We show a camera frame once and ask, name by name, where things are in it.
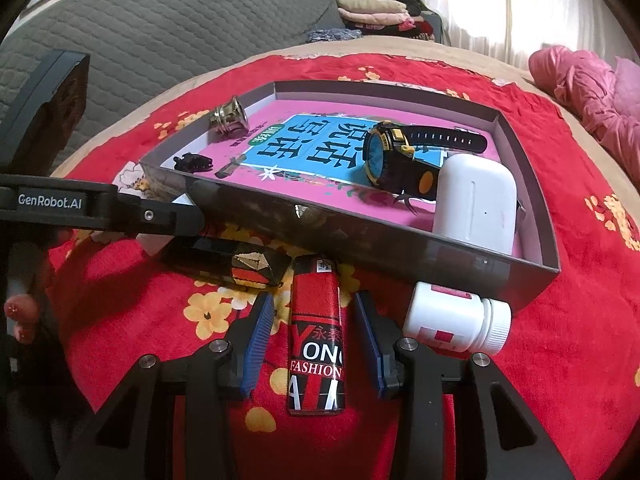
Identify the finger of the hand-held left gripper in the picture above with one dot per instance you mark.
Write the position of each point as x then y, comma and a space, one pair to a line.
160, 217

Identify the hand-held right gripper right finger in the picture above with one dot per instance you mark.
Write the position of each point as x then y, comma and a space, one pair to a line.
371, 347

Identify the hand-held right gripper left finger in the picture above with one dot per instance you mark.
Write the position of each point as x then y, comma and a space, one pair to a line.
257, 342

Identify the red and black lighter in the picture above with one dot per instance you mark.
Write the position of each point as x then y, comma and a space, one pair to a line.
315, 305

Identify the black patterned lighter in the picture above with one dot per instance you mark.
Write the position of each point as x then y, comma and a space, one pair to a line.
215, 260

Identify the grey cardboard box tray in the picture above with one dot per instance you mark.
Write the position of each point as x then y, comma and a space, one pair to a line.
400, 255

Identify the black and yellow wristwatch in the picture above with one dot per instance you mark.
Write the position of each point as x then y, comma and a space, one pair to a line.
382, 157

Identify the person's left hand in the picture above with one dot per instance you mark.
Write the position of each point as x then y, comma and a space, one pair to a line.
22, 310

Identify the small black clip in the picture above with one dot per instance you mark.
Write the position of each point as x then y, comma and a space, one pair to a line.
192, 162

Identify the white pill bottle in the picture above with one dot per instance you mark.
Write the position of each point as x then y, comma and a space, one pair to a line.
445, 315

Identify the pink and blue book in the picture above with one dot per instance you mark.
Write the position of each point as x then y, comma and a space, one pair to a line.
320, 145

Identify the white earbuds case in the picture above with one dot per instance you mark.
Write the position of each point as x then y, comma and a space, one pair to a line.
475, 205

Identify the grey quilted cover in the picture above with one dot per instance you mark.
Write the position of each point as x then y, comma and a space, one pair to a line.
175, 25

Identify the red floral blanket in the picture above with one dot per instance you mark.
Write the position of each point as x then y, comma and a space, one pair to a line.
575, 360

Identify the blue floral cloth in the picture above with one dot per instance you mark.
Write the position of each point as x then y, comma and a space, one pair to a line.
332, 35

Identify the stack of folded clothes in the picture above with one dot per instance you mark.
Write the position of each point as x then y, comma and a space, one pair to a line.
370, 10

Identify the beige bed sheet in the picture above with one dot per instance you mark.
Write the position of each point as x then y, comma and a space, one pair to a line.
450, 55

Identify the pink quilt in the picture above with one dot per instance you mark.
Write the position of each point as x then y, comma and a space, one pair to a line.
575, 80

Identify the white curtain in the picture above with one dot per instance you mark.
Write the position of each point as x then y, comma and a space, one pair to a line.
525, 5

